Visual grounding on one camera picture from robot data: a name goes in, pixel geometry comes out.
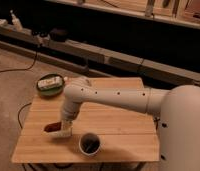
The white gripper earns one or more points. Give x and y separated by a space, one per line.
69 112

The red pepper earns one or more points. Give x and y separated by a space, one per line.
53 127

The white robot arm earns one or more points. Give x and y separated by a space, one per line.
178 110

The white sponge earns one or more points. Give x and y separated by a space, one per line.
61 134

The green bowl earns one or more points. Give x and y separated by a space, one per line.
52 91

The white block in bowl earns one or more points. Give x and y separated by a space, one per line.
50 82

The wooden table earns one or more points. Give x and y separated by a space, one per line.
125 136

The black round object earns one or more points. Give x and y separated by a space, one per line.
59 35

